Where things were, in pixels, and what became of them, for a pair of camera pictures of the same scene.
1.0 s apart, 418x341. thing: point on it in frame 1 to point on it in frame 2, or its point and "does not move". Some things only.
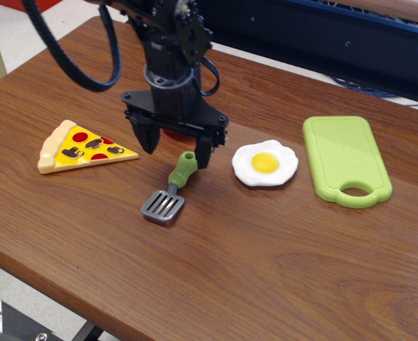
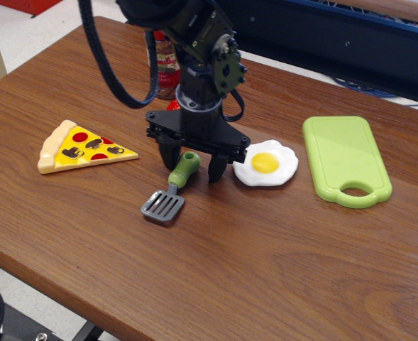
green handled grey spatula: [162, 205] does not move
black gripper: [174, 101] to [199, 123]
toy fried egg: [267, 163] does not move
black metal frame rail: [392, 52] does not move
